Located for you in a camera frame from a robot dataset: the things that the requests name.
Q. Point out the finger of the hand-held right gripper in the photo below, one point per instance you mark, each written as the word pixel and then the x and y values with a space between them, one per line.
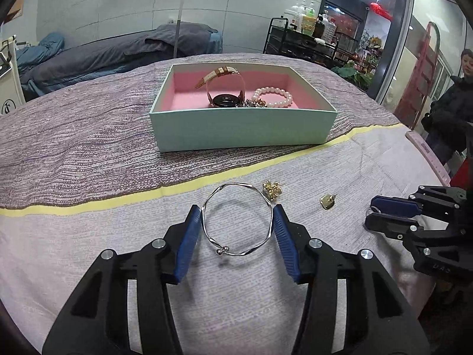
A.
pixel 395 206
pixel 391 225

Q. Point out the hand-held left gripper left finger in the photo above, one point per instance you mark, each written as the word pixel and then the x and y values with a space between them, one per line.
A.
pixel 186 244

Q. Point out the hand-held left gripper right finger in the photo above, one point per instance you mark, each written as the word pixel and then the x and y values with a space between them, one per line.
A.
pixel 286 244

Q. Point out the silver bangle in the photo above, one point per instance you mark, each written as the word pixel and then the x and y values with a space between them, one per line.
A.
pixel 240 183

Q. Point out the mint box with pink lining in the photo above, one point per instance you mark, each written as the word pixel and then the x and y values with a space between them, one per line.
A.
pixel 240 129

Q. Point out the gold flower earring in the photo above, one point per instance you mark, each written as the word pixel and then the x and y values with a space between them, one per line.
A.
pixel 271 190

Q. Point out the gold heart pendant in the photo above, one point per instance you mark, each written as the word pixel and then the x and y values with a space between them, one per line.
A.
pixel 327 202

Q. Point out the pink smartphone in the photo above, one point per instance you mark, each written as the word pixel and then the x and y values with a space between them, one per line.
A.
pixel 425 149

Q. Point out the green potted plant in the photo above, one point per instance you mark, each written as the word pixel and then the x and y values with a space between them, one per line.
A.
pixel 353 74

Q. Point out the black trolley cart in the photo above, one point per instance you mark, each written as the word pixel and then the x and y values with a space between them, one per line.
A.
pixel 295 44

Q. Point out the red hanging ornament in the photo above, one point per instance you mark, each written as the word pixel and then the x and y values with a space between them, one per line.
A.
pixel 380 11

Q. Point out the dark grey massage bed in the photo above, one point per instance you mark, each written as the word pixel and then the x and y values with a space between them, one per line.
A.
pixel 111 55

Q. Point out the cluster of bottles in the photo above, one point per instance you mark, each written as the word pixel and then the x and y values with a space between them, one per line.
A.
pixel 308 20

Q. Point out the white floor lamp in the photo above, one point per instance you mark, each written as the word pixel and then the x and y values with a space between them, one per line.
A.
pixel 181 11

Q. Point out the white beauty machine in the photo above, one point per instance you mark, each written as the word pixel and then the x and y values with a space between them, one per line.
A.
pixel 9 92

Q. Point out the blue quilt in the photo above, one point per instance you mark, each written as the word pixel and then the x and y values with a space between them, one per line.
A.
pixel 40 50

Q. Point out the red metal frame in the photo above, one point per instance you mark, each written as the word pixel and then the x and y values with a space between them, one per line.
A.
pixel 415 77

